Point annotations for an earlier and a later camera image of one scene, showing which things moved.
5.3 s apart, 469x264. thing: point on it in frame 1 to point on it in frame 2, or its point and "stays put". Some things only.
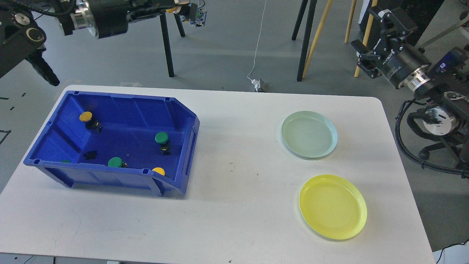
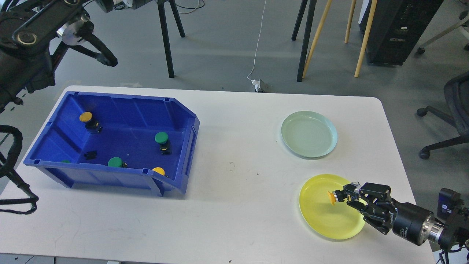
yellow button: x=191 y=13 to x=332 y=197
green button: x=162 y=138 stays put
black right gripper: x=398 y=59 to x=406 y=220
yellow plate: x=333 y=206 stays put
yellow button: x=87 y=117 stays put
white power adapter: x=257 y=84 stays put
